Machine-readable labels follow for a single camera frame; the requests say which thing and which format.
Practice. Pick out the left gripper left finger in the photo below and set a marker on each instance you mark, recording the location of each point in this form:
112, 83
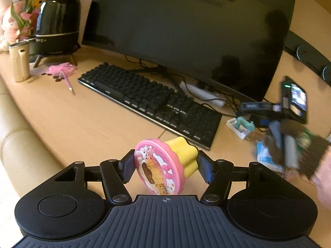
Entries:
127, 166

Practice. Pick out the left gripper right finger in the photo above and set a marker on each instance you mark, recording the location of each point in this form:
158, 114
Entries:
206, 167

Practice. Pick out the blue white mask packet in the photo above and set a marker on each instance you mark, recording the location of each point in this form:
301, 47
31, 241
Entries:
265, 158

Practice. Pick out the pink yellow cupcake toy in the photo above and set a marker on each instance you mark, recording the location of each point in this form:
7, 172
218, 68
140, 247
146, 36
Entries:
164, 167

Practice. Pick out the teal hand crank toy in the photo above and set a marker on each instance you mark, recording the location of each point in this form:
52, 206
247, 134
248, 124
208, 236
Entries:
244, 123

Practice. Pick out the person's right hand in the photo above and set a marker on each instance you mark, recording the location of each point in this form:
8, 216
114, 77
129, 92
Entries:
322, 179

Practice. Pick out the black mechanical keyboard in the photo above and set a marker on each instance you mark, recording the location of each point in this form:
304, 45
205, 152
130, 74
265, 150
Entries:
159, 103

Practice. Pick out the white power strip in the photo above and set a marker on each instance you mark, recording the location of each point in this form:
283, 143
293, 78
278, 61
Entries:
215, 99

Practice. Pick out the black soundbar speaker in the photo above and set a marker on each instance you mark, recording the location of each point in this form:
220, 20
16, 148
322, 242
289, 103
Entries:
308, 55

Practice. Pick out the pink pen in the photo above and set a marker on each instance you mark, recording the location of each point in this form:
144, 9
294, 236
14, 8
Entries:
67, 81

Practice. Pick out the pink plastic wrapper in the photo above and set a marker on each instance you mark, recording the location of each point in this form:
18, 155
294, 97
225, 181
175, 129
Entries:
67, 68

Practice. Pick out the black curved monitor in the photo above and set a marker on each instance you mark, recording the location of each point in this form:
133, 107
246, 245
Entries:
233, 45

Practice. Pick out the beige travel mug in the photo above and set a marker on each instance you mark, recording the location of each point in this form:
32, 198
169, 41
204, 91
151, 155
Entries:
19, 55

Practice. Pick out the black humidifier on legs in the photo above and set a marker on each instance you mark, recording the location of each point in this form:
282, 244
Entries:
57, 29

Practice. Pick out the pink flower bouquet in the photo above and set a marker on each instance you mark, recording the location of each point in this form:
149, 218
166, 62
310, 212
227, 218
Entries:
18, 21

